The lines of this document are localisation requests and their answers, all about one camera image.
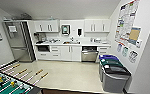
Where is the black coffee maker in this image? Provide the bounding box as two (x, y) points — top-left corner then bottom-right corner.
(33, 32), (47, 43)

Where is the round blue bin sign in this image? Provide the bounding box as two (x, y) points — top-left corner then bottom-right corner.
(116, 43), (123, 54)

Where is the round black bin sign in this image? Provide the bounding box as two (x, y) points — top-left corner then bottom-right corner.
(128, 49), (139, 64)

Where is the stainless steel dishwasher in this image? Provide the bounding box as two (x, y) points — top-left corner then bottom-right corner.
(81, 46), (100, 63)

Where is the large printed wall poster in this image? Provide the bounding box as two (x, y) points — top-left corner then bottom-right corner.
(114, 0), (142, 48)

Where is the white paper notice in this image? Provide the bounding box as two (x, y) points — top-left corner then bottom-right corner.
(8, 25), (18, 34)

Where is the green foosball table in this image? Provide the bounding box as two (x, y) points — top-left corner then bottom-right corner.
(0, 60), (49, 94)

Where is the black built-in microwave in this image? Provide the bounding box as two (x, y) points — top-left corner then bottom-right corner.
(37, 45), (51, 53)

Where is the black wall soap dispenser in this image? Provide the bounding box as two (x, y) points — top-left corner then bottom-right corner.
(77, 28), (83, 37)

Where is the stainless steel refrigerator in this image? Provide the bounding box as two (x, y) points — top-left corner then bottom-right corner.
(2, 20), (37, 64)

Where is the blue-label dish soap bottle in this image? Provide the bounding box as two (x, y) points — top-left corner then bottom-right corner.
(90, 37), (95, 43)

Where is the steel paper towel dispenser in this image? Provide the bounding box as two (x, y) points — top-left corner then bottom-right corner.
(61, 24), (72, 36)

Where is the round green bin sign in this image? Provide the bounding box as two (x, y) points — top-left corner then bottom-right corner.
(121, 46), (130, 58)

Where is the dish drying rack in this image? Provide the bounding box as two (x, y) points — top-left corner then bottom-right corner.
(40, 38), (61, 45)

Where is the white two-door base cabinet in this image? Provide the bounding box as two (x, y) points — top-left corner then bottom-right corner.
(59, 45), (83, 62)

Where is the blue-lid waste bin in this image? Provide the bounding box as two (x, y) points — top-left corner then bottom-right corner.
(97, 54), (119, 78)

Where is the chrome sink faucet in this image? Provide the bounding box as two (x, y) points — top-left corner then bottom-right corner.
(69, 36), (76, 43)

